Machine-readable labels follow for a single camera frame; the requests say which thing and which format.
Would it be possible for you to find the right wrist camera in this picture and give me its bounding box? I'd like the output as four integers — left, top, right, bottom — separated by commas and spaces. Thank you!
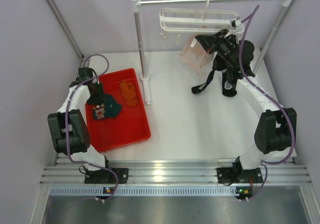
229, 18, 242, 30

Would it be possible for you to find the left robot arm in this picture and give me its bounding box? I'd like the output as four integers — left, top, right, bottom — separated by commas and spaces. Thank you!
47, 67, 129, 184

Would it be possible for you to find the red plastic tray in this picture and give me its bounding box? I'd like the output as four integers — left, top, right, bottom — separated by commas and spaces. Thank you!
85, 68, 151, 152

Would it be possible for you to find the green christmas sock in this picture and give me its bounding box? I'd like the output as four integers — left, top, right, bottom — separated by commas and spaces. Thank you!
92, 103, 106, 120

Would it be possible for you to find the orange sock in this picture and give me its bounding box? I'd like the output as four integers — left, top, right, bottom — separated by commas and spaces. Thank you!
119, 79, 139, 107

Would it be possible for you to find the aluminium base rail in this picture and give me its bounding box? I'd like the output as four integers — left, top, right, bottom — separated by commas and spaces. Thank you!
40, 157, 312, 186

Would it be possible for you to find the metal clothes rack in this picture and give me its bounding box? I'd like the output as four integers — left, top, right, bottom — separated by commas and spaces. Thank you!
129, 0, 298, 106

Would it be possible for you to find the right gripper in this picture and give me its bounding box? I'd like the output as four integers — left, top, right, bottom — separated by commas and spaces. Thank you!
195, 29, 237, 68

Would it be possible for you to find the pink sock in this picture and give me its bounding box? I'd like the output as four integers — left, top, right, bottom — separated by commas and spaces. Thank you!
180, 34, 215, 77

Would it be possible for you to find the perforated cable duct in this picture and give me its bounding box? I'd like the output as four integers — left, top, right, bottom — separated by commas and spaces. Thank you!
49, 185, 252, 197

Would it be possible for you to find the white clip sock hanger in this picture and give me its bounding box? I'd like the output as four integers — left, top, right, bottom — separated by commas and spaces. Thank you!
159, 0, 245, 45

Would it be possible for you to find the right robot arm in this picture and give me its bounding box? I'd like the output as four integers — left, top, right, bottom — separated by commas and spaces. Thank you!
191, 29, 297, 186

